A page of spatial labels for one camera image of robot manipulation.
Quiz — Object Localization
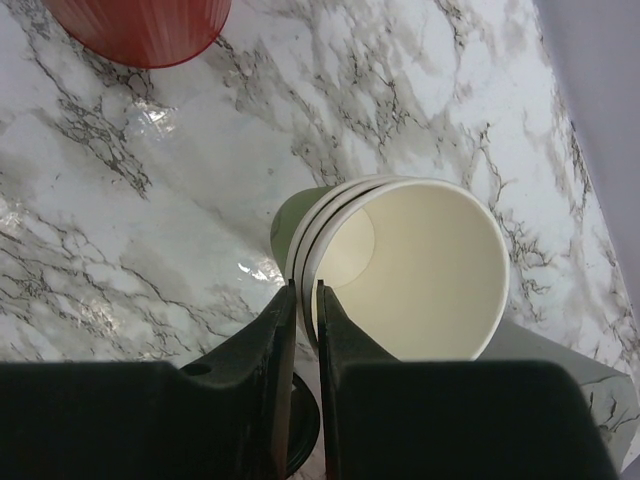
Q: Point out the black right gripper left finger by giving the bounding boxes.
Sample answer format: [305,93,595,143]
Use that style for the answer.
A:
[1,286,295,479]

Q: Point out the red plastic straw holder cup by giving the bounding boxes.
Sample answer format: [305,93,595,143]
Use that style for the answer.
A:
[44,0,232,69]

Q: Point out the black plastic cup lid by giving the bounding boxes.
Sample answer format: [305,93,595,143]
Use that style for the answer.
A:
[286,373,321,478]

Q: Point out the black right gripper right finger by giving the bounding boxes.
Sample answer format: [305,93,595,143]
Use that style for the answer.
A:
[317,285,617,479]

